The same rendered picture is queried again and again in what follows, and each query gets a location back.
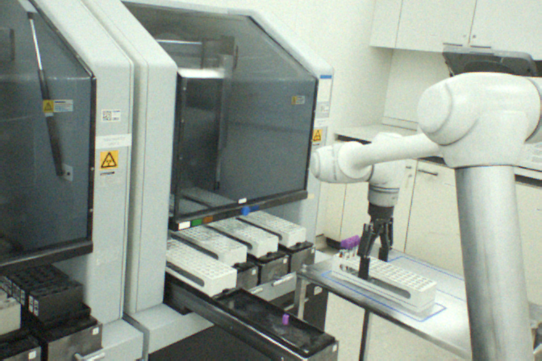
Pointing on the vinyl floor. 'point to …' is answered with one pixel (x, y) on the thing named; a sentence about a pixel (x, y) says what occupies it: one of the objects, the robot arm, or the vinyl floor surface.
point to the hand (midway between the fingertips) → (373, 267)
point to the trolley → (445, 322)
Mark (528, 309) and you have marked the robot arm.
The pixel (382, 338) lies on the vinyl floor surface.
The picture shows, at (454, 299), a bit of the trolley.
